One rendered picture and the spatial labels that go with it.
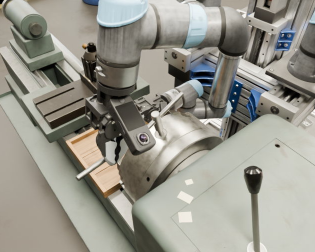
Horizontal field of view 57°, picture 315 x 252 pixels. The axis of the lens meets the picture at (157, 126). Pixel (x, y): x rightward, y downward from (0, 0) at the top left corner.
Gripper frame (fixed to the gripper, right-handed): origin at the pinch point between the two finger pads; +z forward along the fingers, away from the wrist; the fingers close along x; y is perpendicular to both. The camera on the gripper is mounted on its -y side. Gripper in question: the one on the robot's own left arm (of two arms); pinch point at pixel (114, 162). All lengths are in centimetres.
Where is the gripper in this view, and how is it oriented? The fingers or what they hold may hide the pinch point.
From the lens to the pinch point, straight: 65.6
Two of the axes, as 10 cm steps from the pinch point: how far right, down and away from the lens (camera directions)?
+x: -7.7, 2.9, -5.7
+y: -6.2, -5.6, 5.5
